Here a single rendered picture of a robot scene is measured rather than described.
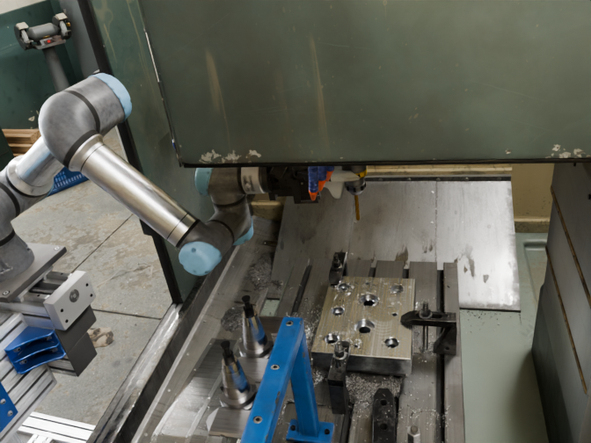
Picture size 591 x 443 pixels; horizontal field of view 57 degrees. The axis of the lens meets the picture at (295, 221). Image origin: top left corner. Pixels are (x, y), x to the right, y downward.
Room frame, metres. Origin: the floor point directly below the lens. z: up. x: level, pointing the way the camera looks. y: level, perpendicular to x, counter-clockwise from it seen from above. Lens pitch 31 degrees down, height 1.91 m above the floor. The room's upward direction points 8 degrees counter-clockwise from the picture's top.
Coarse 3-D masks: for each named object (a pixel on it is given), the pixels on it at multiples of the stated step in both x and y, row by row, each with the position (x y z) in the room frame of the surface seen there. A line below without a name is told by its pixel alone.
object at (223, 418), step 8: (224, 408) 0.60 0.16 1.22; (208, 416) 0.59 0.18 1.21; (216, 416) 0.59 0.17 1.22; (224, 416) 0.58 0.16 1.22; (232, 416) 0.58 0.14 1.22; (240, 416) 0.58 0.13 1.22; (248, 416) 0.58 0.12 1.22; (208, 424) 0.57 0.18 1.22; (216, 424) 0.57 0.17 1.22; (224, 424) 0.57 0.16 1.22; (232, 424) 0.57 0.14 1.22; (240, 424) 0.56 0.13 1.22; (208, 432) 0.56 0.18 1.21; (216, 432) 0.56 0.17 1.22; (224, 432) 0.55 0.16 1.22; (232, 432) 0.55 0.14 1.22; (240, 432) 0.55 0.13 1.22
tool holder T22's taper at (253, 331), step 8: (256, 312) 0.73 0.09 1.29; (248, 320) 0.72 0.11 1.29; (256, 320) 0.72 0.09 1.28; (248, 328) 0.72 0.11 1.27; (256, 328) 0.72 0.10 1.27; (248, 336) 0.72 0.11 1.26; (256, 336) 0.72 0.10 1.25; (264, 336) 0.72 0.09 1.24; (248, 344) 0.72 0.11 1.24; (256, 344) 0.71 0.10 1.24; (264, 344) 0.72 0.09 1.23
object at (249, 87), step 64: (192, 0) 0.71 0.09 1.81; (256, 0) 0.68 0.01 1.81; (320, 0) 0.66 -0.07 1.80; (384, 0) 0.64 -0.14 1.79; (448, 0) 0.62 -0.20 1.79; (512, 0) 0.60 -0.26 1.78; (576, 0) 0.58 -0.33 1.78; (192, 64) 0.71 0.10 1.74; (256, 64) 0.69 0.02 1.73; (320, 64) 0.66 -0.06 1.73; (384, 64) 0.64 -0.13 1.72; (448, 64) 0.62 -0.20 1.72; (512, 64) 0.60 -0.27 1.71; (576, 64) 0.58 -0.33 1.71; (192, 128) 0.72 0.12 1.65; (256, 128) 0.69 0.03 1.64; (320, 128) 0.67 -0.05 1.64; (384, 128) 0.64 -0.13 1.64; (448, 128) 0.62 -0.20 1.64; (512, 128) 0.60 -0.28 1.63; (576, 128) 0.58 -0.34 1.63
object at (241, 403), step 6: (222, 384) 0.64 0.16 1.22; (252, 384) 0.63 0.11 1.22; (222, 390) 0.64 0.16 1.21; (252, 390) 0.63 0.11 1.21; (222, 396) 0.62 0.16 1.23; (246, 396) 0.61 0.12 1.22; (252, 396) 0.61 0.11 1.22; (222, 402) 0.61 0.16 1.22; (228, 402) 0.60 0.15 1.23; (234, 402) 0.60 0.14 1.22; (240, 402) 0.60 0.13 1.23; (246, 402) 0.60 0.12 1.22; (252, 402) 0.61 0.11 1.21; (234, 408) 0.60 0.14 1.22; (240, 408) 0.60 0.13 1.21; (246, 408) 0.60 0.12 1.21
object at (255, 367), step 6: (240, 360) 0.70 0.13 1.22; (246, 360) 0.70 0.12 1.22; (252, 360) 0.69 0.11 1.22; (258, 360) 0.69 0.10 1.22; (264, 360) 0.69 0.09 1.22; (246, 366) 0.68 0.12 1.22; (252, 366) 0.68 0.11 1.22; (258, 366) 0.68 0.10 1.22; (264, 366) 0.68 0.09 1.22; (246, 372) 0.67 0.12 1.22; (252, 372) 0.67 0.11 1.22; (258, 372) 0.67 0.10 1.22; (252, 378) 0.65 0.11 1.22; (258, 378) 0.65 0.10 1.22
